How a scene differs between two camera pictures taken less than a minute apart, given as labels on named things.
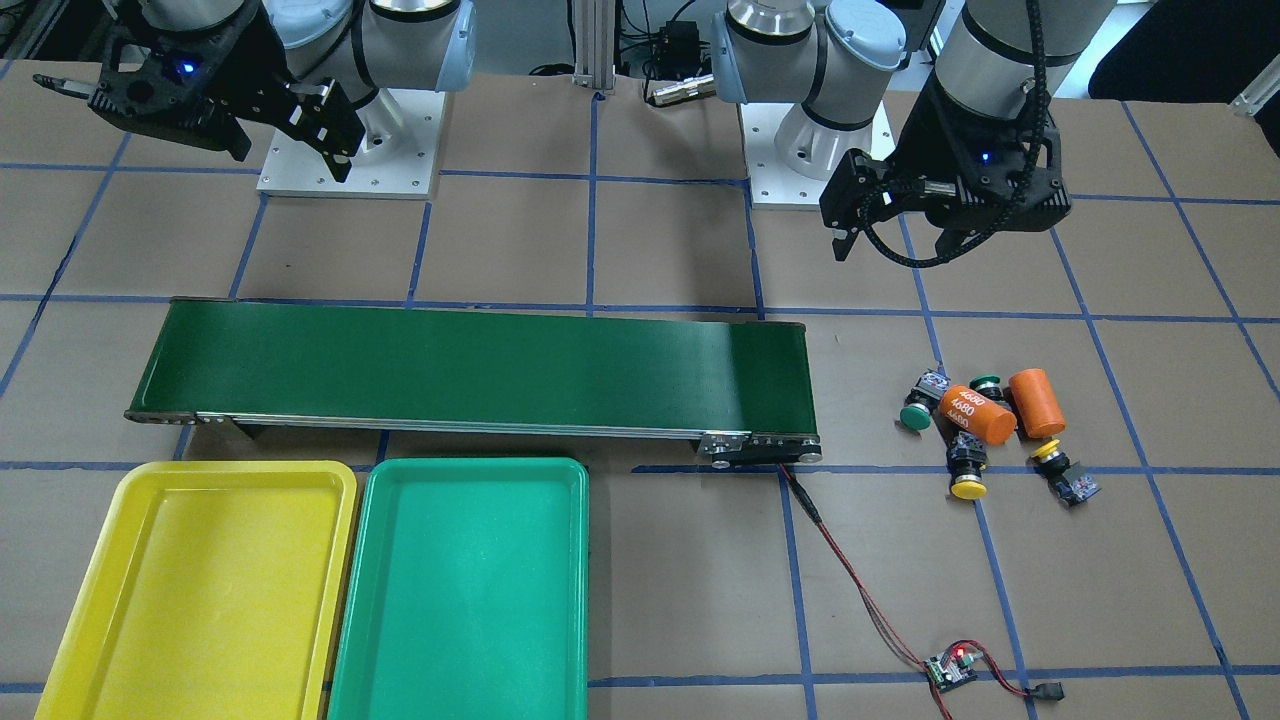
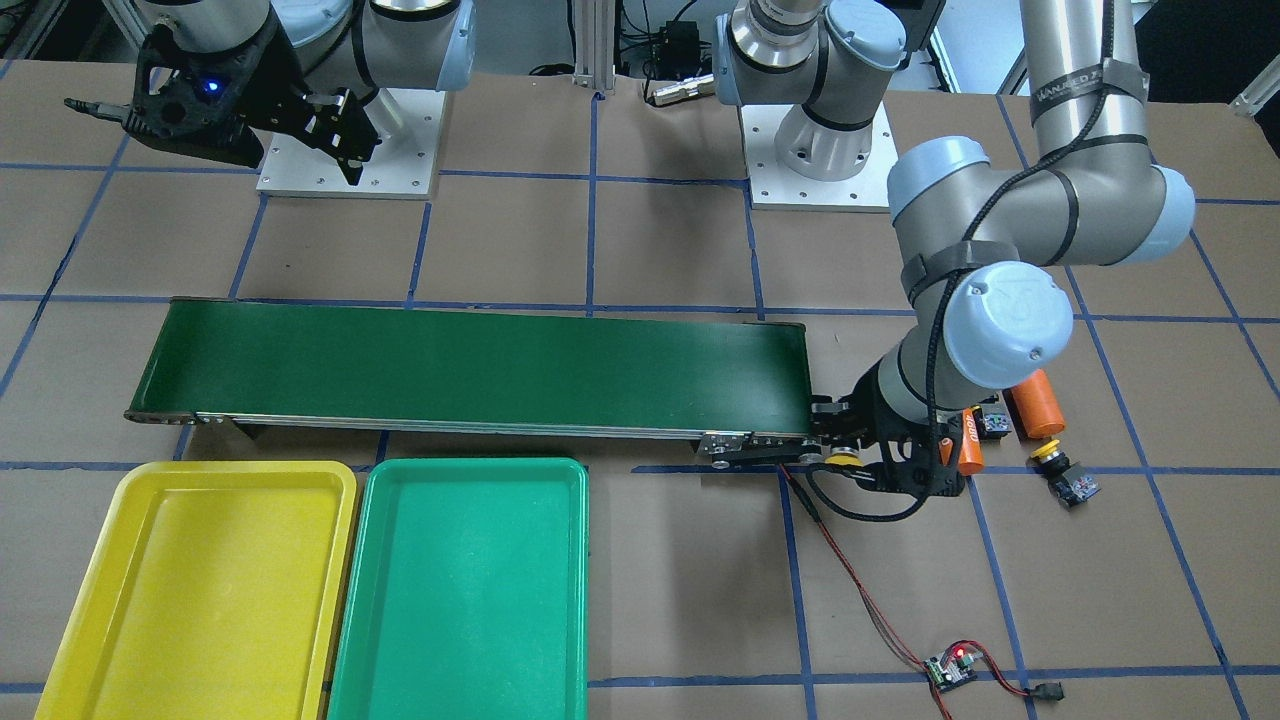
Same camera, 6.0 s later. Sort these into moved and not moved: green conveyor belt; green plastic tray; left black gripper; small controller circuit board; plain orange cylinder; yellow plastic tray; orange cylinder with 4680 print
Moved: left black gripper; orange cylinder with 4680 print
Not moved: small controller circuit board; plain orange cylinder; green conveyor belt; green plastic tray; yellow plastic tray
